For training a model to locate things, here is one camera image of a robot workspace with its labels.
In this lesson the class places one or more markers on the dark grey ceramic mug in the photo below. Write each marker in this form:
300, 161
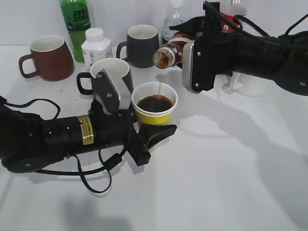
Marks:
141, 44

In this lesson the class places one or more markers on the brown ceramic mug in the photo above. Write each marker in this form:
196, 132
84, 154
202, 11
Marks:
51, 57

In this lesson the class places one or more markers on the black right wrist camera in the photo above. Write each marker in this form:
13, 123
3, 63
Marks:
196, 75

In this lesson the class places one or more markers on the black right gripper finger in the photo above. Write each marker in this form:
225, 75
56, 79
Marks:
194, 25

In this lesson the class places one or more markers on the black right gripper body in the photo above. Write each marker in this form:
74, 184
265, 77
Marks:
219, 48

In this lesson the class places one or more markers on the black ceramic mug front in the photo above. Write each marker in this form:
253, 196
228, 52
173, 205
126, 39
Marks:
115, 66

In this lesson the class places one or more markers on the green soda bottle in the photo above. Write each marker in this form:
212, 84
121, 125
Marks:
77, 21

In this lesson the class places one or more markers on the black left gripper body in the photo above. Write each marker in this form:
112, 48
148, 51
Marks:
115, 130

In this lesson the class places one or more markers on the yellow paper cup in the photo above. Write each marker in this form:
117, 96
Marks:
154, 103

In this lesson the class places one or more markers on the clear water bottle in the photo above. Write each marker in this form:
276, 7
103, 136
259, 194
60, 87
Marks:
173, 18

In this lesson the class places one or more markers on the small white milk bottle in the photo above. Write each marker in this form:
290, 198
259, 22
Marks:
95, 47

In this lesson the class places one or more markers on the cola bottle red label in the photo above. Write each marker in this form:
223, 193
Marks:
233, 7

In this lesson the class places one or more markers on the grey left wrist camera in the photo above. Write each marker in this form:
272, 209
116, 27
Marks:
111, 92

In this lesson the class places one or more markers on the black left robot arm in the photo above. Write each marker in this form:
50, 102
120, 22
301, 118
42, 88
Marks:
29, 143

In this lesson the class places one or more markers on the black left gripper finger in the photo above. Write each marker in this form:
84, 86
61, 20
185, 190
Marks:
151, 135

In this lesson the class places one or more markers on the white ceramic mug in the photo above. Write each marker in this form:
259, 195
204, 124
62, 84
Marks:
248, 85

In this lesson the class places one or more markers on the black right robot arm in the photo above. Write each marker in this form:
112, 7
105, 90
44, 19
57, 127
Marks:
239, 45

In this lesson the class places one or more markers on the brown Nescafe coffee bottle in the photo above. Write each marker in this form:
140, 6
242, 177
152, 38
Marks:
170, 54

